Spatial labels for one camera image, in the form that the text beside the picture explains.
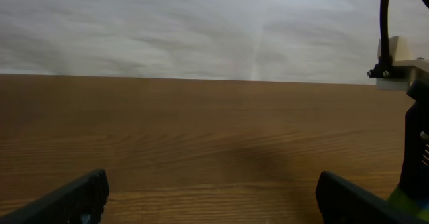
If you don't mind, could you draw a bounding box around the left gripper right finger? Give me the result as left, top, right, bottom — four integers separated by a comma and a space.
315, 170, 429, 224

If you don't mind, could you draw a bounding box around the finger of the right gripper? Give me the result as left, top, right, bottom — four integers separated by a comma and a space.
397, 99, 429, 200

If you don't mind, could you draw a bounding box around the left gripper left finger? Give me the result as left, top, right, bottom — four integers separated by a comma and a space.
0, 168, 110, 224

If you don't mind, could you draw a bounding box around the black cable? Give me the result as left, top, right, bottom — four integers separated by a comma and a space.
367, 0, 393, 79

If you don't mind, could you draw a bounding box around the green cube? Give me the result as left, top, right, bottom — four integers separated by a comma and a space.
387, 186, 429, 222

